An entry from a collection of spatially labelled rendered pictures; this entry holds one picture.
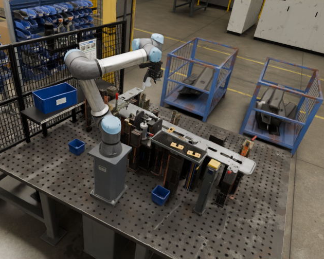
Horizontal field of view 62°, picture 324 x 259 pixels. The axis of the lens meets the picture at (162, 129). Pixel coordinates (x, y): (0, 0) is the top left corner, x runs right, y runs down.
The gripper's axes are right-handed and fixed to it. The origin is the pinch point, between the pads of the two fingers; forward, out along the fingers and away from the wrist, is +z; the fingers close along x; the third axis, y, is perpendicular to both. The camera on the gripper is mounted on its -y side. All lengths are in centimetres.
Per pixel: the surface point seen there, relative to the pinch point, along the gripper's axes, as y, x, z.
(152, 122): 4.8, 2.9, 28.3
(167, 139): 24.1, -6.8, 28.0
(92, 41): -91, 38, 2
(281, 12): -70, 805, 46
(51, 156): -62, -38, 74
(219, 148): 52, 30, 44
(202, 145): 44, 10, 33
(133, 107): -34, 31, 44
